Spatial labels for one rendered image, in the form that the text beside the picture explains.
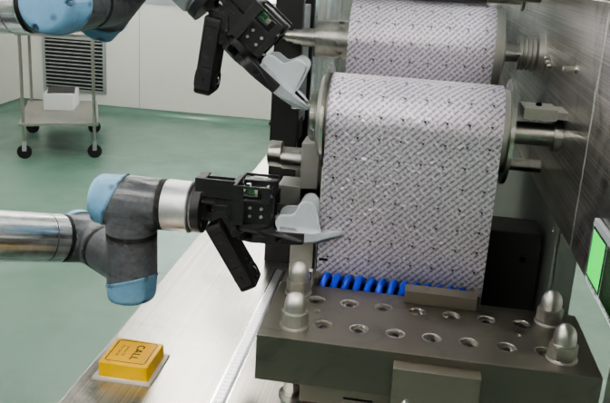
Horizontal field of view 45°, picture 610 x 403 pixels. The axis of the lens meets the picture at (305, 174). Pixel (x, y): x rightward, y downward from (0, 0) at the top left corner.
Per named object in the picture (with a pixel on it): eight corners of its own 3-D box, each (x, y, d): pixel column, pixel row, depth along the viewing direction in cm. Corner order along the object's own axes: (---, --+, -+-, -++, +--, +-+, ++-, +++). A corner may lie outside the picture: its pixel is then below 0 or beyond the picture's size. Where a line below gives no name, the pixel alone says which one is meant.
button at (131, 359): (118, 351, 108) (117, 337, 108) (163, 358, 108) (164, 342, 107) (98, 377, 102) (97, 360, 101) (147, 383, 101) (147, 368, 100)
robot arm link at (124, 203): (105, 218, 115) (105, 164, 112) (174, 225, 113) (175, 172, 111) (83, 235, 107) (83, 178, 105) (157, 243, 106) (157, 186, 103)
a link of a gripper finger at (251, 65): (278, 86, 101) (231, 40, 101) (270, 94, 101) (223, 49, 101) (285, 83, 105) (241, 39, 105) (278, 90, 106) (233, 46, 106)
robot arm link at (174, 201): (158, 238, 106) (176, 219, 113) (189, 240, 105) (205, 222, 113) (158, 187, 103) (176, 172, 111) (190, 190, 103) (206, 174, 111)
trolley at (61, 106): (26, 132, 606) (21, 3, 578) (100, 132, 622) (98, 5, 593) (15, 161, 522) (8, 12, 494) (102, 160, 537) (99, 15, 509)
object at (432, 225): (316, 279, 108) (324, 155, 103) (480, 298, 105) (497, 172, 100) (315, 280, 108) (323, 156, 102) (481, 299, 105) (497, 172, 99)
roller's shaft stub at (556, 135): (505, 143, 107) (508, 113, 106) (555, 147, 106) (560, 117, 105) (508, 150, 103) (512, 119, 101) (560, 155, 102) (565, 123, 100)
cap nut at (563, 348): (543, 348, 90) (548, 315, 89) (574, 352, 89) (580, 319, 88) (547, 364, 86) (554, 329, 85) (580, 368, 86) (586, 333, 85)
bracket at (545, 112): (517, 112, 106) (519, 98, 105) (560, 115, 105) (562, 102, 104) (522, 119, 101) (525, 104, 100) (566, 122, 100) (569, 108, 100)
